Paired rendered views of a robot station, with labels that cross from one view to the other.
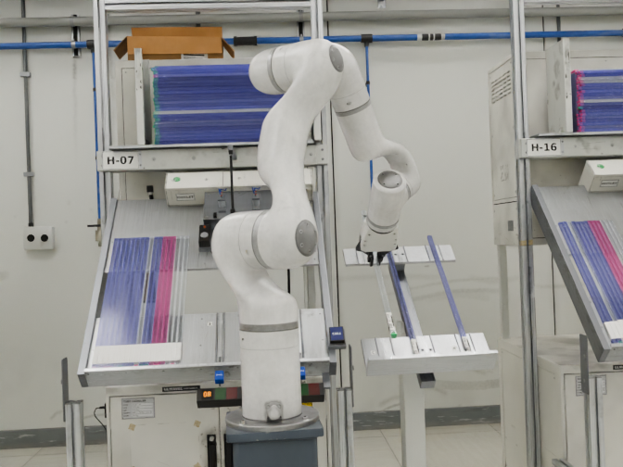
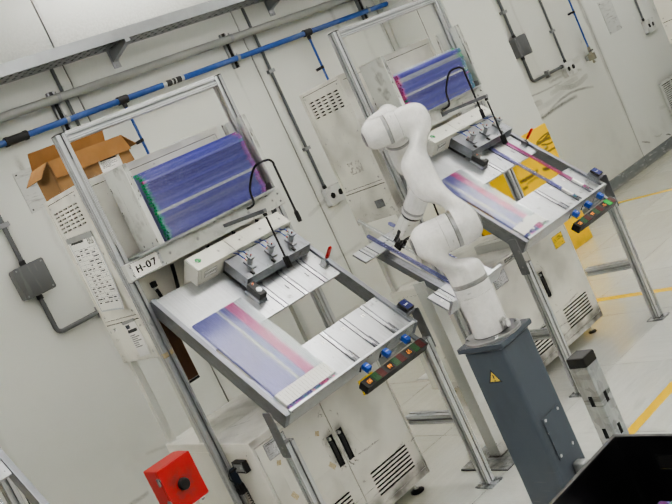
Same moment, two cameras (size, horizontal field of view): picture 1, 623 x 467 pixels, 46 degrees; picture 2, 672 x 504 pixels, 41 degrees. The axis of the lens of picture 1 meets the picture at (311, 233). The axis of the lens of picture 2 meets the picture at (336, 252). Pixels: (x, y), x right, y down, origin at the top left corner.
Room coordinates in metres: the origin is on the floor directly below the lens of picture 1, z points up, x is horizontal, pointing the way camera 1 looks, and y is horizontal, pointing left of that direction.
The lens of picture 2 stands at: (-0.65, 2.01, 1.53)
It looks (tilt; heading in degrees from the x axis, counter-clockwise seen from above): 7 degrees down; 325
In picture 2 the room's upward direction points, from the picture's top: 25 degrees counter-clockwise
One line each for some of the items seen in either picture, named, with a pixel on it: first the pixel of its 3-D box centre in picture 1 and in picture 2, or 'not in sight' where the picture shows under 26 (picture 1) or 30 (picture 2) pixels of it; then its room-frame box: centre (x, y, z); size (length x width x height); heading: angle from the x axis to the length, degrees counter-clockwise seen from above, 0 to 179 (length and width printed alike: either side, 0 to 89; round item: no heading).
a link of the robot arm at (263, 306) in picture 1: (254, 269); (446, 253); (1.49, 0.12, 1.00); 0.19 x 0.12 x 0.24; 53
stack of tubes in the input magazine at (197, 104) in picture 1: (229, 106); (198, 186); (2.49, 0.26, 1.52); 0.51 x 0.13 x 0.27; 93
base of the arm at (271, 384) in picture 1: (271, 373); (481, 308); (1.47, 0.09, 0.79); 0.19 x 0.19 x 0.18
